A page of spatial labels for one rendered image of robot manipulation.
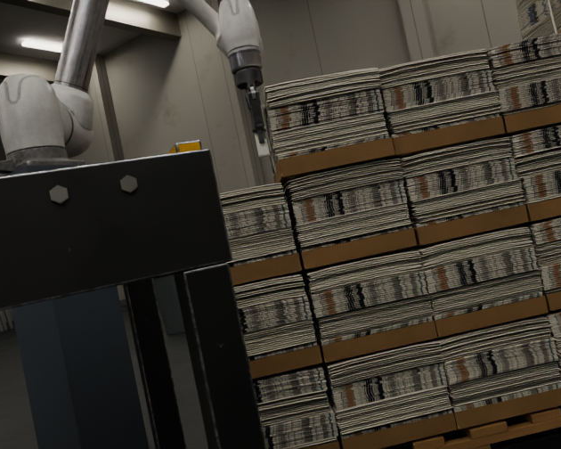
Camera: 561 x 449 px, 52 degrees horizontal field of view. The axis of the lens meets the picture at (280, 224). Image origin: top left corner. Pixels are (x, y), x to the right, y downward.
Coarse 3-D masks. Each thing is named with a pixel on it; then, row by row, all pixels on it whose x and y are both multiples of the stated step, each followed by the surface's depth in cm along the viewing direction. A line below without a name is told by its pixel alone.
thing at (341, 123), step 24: (360, 72) 141; (264, 96) 149; (288, 96) 140; (312, 96) 140; (336, 96) 141; (360, 96) 141; (288, 120) 141; (312, 120) 141; (336, 120) 141; (360, 120) 141; (384, 120) 142; (288, 144) 140; (312, 144) 141; (336, 144) 140; (336, 168) 142
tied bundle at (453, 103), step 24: (384, 72) 144; (408, 72) 144; (432, 72) 144; (456, 72) 144; (480, 72) 145; (384, 96) 144; (408, 96) 144; (432, 96) 144; (456, 96) 144; (480, 96) 144; (408, 120) 143; (432, 120) 144; (456, 120) 144; (456, 144) 145
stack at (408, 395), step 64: (256, 192) 139; (320, 192) 141; (384, 192) 142; (448, 192) 143; (512, 192) 144; (256, 256) 139; (384, 256) 141; (448, 256) 142; (512, 256) 143; (256, 320) 138; (320, 320) 140; (384, 320) 141; (256, 384) 138; (320, 384) 139; (384, 384) 140; (448, 384) 142; (512, 384) 142; (384, 448) 140; (448, 448) 140
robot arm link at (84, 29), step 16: (80, 0) 173; (96, 0) 174; (80, 16) 173; (96, 16) 175; (80, 32) 173; (96, 32) 176; (64, 48) 174; (80, 48) 173; (96, 48) 178; (64, 64) 173; (80, 64) 174; (64, 80) 173; (80, 80) 175; (64, 96) 171; (80, 96) 173; (80, 112) 173; (80, 128) 173; (80, 144) 176
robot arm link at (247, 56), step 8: (240, 48) 155; (248, 48) 155; (256, 48) 157; (232, 56) 156; (240, 56) 155; (248, 56) 155; (256, 56) 156; (232, 64) 157; (240, 64) 155; (248, 64) 155; (256, 64) 156; (232, 72) 158
